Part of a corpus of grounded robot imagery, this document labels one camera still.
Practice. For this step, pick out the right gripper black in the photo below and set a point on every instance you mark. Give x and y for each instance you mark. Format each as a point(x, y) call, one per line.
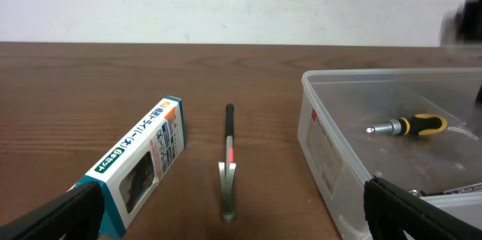
point(462, 26)

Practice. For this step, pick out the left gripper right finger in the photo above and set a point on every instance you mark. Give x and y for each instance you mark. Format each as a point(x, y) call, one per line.
point(394, 214)

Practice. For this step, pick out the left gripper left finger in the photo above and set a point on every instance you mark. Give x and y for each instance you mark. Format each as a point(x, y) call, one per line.
point(77, 214)

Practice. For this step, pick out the silver combination wrench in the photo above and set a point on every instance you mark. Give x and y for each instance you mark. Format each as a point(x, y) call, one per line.
point(472, 188)

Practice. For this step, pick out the stubby yellow black screwdriver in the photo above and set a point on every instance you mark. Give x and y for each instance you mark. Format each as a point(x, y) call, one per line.
point(416, 125)

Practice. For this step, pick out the small black orange hammer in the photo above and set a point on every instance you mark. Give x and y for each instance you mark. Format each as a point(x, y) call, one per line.
point(227, 169)

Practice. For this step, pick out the clear plastic container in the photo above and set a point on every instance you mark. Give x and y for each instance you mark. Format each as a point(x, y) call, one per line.
point(339, 105)

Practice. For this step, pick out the white blue screwdriver box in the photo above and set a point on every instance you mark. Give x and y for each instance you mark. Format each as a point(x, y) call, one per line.
point(131, 170)

